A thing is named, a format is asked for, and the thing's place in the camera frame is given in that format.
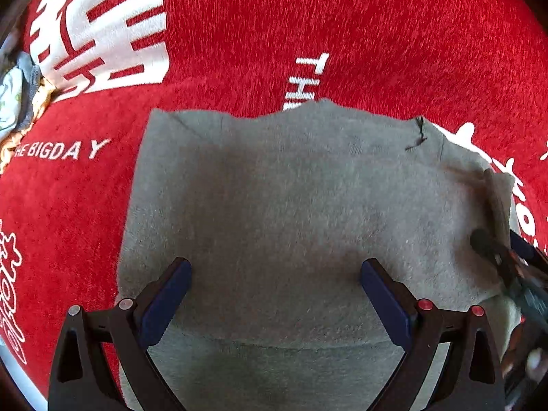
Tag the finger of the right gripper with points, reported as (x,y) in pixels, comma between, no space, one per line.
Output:
(491,250)

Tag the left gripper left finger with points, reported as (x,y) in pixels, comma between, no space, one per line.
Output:
(81,377)

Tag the red printed bed blanket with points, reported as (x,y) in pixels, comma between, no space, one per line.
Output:
(65,194)

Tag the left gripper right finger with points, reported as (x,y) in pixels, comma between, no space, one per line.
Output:
(470,377)

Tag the grey small garment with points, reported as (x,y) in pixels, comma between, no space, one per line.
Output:
(276,215)

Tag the patterned clothes pile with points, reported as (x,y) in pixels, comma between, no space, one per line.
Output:
(25,96)

